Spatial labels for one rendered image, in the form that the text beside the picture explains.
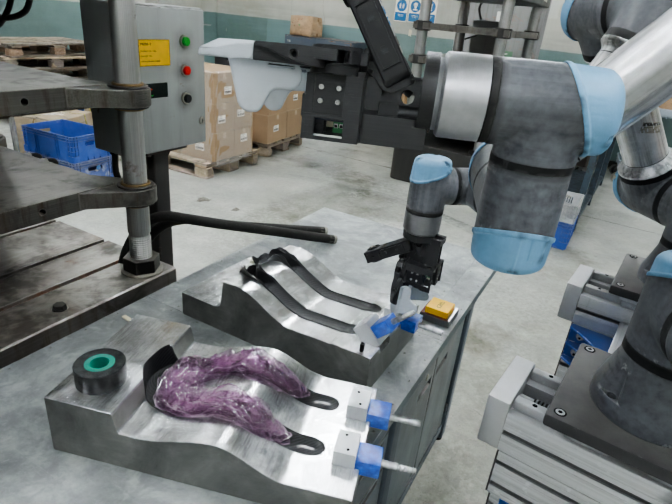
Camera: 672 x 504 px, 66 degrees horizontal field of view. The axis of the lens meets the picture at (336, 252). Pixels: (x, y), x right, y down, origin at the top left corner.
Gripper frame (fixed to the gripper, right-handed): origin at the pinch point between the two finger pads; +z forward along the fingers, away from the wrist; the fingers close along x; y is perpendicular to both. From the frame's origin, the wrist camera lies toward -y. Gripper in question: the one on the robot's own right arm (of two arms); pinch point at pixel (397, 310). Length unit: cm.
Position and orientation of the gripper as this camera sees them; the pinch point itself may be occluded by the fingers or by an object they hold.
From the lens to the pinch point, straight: 116.5
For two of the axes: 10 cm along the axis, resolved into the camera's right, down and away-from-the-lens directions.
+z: -0.9, 9.0, 4.2
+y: 8.6, 2.8, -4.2
